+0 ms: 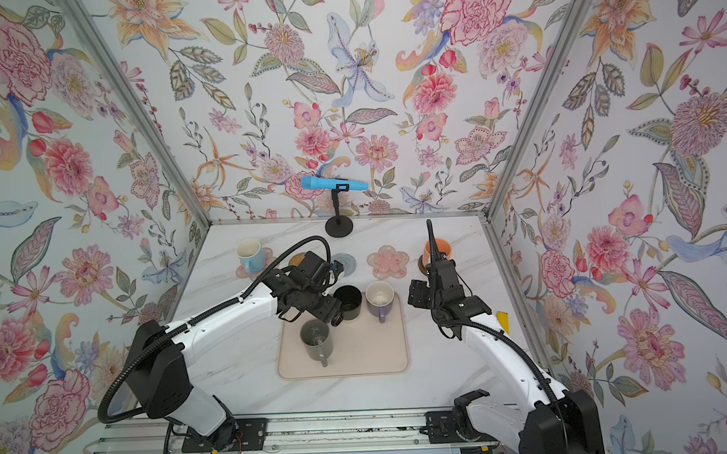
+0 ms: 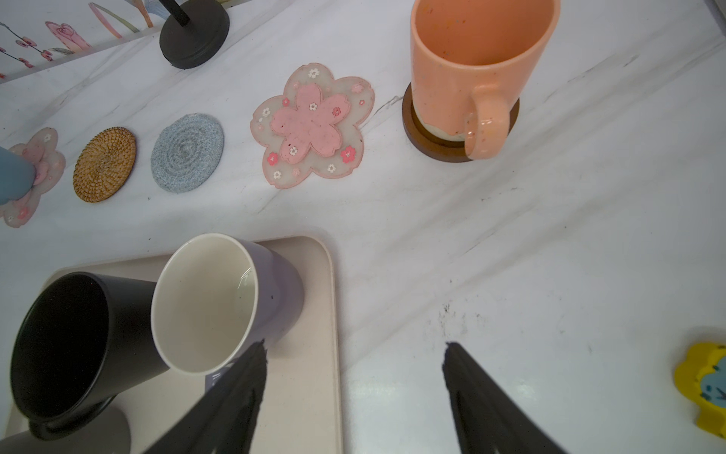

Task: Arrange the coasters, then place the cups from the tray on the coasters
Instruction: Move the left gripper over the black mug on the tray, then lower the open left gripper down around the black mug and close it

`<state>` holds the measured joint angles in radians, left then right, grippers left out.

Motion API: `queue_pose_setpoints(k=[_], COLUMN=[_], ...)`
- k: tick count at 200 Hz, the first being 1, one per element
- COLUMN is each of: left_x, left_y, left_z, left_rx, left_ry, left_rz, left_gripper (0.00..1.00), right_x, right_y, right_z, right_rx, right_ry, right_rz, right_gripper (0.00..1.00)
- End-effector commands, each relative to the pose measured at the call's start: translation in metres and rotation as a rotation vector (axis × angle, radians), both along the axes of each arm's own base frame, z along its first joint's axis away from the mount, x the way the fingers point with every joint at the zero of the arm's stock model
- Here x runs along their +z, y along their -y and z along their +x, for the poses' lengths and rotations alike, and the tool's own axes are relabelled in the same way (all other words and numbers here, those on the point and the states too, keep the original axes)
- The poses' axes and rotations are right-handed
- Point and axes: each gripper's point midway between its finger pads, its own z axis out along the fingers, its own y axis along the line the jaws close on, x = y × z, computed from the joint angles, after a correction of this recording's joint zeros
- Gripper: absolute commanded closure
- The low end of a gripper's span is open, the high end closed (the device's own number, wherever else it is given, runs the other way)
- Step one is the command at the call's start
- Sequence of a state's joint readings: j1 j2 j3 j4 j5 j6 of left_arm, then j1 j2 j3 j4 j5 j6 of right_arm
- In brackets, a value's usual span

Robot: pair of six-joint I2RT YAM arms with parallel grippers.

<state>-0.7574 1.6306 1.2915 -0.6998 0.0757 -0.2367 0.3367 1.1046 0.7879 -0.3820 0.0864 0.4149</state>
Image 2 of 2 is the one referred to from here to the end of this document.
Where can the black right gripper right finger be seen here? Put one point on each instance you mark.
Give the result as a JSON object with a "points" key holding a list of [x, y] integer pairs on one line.
{"points": [[485, 418]]}

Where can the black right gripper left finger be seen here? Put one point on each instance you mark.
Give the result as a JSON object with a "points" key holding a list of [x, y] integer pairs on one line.
{"points": [[224, 420]]}

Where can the black cup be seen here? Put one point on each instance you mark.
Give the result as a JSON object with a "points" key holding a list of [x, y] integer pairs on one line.
{"points": [[86, 339]]}

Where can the brown wooden round coaster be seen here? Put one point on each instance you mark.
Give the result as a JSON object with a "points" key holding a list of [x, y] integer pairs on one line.
{"points": [[431, 139]]}

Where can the blue woven round coaster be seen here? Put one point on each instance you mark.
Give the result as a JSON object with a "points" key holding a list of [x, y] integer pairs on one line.
{"points": [[187, 153]]}

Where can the woven rattan round coaster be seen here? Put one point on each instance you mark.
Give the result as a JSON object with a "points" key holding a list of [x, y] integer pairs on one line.
{"points": [[105, 165]]}

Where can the light blue cup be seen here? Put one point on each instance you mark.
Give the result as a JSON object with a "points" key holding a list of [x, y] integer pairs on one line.
{"points": [[17, 176]]}

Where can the orange cup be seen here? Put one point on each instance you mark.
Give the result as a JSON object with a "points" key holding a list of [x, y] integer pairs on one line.
{"points": [[470, 62]]}

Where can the grey cup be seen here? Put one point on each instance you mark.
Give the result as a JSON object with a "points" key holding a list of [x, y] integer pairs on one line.
{"points": [[108, 433]]}

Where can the white cup with purple outside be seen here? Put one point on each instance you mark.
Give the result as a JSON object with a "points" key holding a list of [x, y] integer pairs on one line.
{"points": [[218, 295]]}

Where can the pink flower silicone coaster right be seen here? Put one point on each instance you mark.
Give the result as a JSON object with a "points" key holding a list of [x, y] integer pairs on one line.
{"points": [[313, 127]]}

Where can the pink flower silicone coaster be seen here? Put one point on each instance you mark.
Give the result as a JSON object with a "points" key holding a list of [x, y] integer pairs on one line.
{"points": [[41, 151], [313, 127]]}

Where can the pink flower silicone coaster left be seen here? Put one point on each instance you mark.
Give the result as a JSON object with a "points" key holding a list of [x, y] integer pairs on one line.
{"points": [[41, 151]]}

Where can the beige silicone tray mat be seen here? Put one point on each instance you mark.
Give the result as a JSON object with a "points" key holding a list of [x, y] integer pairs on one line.
{"points": [[300, 411]]}

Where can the black microphone stand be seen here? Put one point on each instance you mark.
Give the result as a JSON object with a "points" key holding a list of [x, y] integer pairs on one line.
{"points": [[194, 32]]}

